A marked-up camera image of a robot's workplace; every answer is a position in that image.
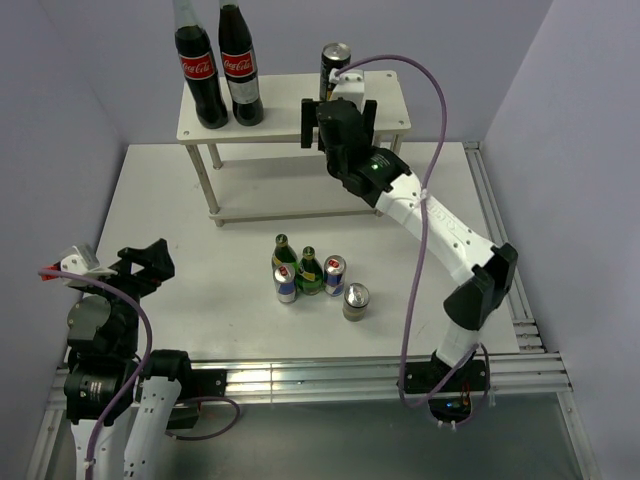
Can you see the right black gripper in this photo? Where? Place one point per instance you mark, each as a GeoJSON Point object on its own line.
{"type": "Point", "coordinates": [308, 121]}

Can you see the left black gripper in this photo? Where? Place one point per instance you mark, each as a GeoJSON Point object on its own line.
{"type": "Point", "coordinates": [155, 261]}

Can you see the Red Bull can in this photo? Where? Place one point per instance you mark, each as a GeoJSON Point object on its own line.
{"type": "Point", "coordinates": [284, 277]}
{"type": "Point", "coordinates": [334, 272]}

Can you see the dark gold-band beverage can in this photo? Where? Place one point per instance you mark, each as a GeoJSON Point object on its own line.
{"type": "Point", "coordinates": [356, 299]}

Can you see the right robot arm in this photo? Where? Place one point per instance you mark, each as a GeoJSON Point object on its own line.
{"type": "Point", "coordinates": [482, 271]}

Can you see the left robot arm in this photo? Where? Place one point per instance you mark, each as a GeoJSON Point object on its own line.
{"type": "Point", "coordinates": [124, 428]}

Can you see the white two-tier shelf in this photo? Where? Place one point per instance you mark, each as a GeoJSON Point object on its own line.
{"type": "Point", "coordinates": [280, 110]}

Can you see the right Coca-Cola glass bottle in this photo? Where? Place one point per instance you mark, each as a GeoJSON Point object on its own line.
{"type": "Point", "coordinates": [239, 64]}

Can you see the coca-cola glass bottle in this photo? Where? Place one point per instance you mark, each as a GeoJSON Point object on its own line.
{"type": "Point", "coordinates": [198, 66]}
{"type": "Point", "coordinates": [239, 64]}

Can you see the rear green glass bottle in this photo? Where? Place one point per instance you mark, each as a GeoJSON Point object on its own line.
{"type": "Point", "coordinates": [283, 253]}

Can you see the green glass bottle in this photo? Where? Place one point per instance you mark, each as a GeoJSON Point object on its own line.
{"type": "Point", "coordinates": [310, 274]}
{"type": "Point", "coordinates": [283, 253]}

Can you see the left Coca-Cola glass bottle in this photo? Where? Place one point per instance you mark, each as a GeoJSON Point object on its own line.
{"type": "Point", "coordinates": [198, 66]}

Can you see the front green glass bottle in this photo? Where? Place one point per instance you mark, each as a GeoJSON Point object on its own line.
{"type": "Point", "coordinates": [310, 274]}

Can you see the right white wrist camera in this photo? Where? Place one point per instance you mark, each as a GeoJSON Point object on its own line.
{"type": "Point", "coordinates": [349, 86]}

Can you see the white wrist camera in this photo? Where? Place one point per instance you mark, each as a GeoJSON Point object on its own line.
{"type": "Point", "coordinates": [79, 260]}
{"type": "Point", "coordinates": [349, 86]}

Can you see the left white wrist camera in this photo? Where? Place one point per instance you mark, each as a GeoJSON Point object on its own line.
{"type": "Point", "coordinates": [79, 260]}

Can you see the aluminium frame rail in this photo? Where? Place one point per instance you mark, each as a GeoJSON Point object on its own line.
{"type": "Point", "coordinates": [156, 178]}

